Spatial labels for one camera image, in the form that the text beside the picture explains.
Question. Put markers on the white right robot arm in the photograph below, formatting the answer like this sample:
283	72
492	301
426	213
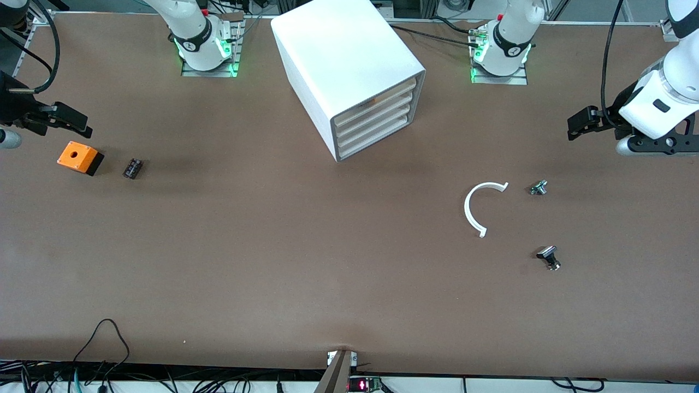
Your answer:
196	33

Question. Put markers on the black head selector switch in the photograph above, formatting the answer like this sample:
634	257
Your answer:
548	254

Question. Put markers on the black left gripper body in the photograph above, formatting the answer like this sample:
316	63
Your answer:
614	113

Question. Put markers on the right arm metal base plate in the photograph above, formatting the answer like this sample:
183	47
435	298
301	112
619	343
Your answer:
191	72

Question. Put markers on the grey camera stand pole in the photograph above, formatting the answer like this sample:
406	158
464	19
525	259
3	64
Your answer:
334	376

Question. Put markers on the white drawer cabinet housing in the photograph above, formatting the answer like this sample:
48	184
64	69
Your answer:
338	49

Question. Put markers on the orange push button box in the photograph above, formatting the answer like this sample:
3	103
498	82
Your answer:
76	155

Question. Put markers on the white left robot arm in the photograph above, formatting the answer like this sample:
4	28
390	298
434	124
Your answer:
677	82

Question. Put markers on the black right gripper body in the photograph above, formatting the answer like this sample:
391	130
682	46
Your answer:
12	105

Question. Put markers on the small black contact block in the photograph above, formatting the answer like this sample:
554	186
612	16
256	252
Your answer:
132	168

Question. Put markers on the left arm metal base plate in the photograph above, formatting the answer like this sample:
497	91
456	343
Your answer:
516	80

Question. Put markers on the small device with red light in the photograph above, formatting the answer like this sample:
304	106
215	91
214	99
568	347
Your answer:
365	385

